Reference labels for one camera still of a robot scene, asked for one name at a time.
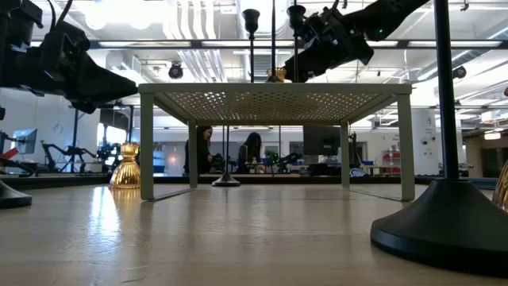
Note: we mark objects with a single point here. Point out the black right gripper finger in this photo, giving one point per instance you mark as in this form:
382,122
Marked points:
309,65

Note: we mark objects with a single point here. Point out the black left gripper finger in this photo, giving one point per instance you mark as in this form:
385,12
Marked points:
85,108
103,85

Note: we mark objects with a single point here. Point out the amber ribbed glass candle holder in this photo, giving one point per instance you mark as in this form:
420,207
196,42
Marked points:
282,72
126,171
503,188

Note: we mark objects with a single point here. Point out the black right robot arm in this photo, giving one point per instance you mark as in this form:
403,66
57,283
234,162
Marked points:
389,16

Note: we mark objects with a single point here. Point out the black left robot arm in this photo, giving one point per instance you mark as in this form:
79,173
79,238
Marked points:
20,67

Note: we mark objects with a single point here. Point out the pale green perforated metal shelf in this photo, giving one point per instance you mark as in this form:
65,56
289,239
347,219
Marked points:
274,88

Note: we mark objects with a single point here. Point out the background black robot arms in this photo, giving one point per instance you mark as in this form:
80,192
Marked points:
67,153

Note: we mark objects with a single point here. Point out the background desk monitor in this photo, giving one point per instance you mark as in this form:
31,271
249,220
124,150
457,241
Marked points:
25,141

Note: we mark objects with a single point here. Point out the black round ceiling spotlight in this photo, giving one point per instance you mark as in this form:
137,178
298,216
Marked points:
175,71
459,72

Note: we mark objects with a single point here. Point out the person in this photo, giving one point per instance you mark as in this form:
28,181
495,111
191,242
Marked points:
202,153
251,153

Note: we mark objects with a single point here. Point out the white pillar with signs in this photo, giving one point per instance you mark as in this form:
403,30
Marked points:
426,135

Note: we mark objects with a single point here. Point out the large black wall screen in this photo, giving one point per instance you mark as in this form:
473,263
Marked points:
322,141

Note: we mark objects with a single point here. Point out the black aluminium rig frame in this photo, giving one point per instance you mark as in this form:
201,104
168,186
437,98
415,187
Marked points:
297,179

